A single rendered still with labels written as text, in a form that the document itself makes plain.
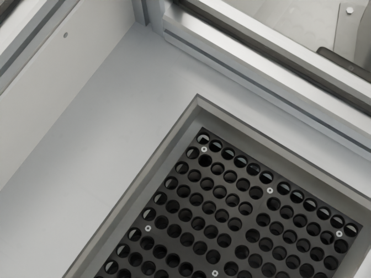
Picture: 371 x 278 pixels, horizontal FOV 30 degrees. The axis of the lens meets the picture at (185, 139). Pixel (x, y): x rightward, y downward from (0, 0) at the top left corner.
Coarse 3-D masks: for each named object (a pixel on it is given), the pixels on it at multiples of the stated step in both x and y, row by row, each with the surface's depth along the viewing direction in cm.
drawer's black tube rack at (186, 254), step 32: (192, 160) 66; (160, 192) 65; (192, 192) 65; (224, 192) 67; (256, 192) 67; (288, 192) 67; (160, 224) 66; (192, 224) 66; (224, 224) 63; (256, 224) 63; (288, 224) 63; (320, 224) 63; (128, 256) 63; (160, 256) 66; (192, 256) 62; (224, 256) 62; (256, 256) 65; (288, 256) 62; (320, 256) 65
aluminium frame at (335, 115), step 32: (32, 0) 50; (64, 0) 53; (160, 0) 59; (0, 32) 49; (32, 32) 52; (160, 32) 65; (192, 32) 60; (224, 32) 60; (0, 64) 50; (224, 64) 62; (256, 64) 59; (288, 64) 58; (288, 96) 59; (320, 96) 58; (320, 128) 60; (352, 128) 57
